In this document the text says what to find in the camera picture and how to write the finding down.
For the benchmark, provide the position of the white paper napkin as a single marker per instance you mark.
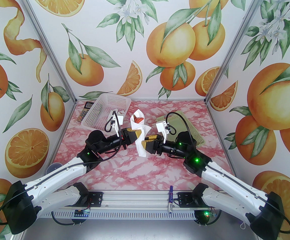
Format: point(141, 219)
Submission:
point(141, 149)

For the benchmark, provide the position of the green perforated plastic basket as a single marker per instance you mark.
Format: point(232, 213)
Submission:
point(197, 136)

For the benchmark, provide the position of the orange plastic spoon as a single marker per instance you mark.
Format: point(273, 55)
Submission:
point(140, 119)

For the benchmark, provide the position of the white perforated plastic basket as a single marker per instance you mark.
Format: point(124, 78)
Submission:
point(94, 114)

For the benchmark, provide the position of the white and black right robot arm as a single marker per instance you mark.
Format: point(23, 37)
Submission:
point(235, 186)

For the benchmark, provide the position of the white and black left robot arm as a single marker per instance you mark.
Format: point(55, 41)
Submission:
point(54, 176)

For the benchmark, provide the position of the black calculator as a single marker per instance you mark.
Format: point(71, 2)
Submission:
point(83, 114)

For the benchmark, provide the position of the purple plastic cup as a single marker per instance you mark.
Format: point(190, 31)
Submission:
point(52, 168)

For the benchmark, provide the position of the blue marker pen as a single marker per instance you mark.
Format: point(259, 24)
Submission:
point(170, 199)

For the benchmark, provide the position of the small circuit board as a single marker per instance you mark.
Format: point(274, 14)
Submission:
point(211, 214)
point(82, 213)

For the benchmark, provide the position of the aluminium mounting rail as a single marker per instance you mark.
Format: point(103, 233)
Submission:
point(134, 199)

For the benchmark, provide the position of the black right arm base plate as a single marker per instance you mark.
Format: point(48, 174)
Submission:
point(185, 199)

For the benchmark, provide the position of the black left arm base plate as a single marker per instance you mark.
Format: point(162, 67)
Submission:
point(96, 199)

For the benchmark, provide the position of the aluminium frame post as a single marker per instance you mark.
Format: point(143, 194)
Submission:
point(235, 44)
point(48, 44)

